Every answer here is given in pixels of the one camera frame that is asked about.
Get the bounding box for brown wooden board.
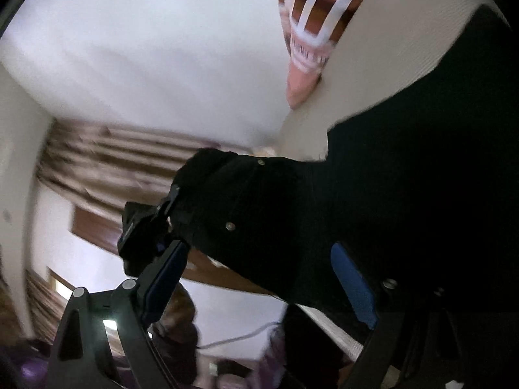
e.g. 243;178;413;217
72;205;290;304

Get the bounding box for black pants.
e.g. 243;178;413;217
170;4;519;389

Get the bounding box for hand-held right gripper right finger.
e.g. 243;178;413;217
330;242;499;389

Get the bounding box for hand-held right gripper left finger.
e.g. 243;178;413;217
48;240;191;389

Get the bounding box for purple cloth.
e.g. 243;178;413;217
12;344;57;385

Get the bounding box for white cable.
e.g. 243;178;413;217
197;319;284;350

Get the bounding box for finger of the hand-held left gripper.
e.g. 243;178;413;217
156;183;182;230

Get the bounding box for dark brown cloth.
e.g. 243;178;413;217
152;284;201;385

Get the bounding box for pink patterned cloth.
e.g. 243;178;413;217
278;0;384;110

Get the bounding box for brown striped curtain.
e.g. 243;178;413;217
36;124;222;217

